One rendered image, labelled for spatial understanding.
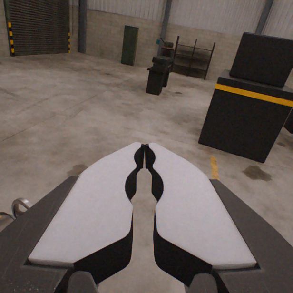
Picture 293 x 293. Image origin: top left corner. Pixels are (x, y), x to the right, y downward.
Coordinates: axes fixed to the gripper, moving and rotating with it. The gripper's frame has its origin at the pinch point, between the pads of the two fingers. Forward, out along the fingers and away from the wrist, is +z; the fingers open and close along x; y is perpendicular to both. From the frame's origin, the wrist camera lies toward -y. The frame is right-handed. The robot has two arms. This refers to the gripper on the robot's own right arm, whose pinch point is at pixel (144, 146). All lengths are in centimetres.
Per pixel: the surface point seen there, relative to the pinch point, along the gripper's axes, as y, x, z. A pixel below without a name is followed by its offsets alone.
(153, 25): -55, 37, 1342
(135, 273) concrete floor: 159, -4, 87
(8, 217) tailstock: 39, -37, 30
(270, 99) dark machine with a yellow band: 76, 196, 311
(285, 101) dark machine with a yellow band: 77, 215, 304
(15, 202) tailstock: 40, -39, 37
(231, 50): 51, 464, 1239
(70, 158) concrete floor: 145, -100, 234
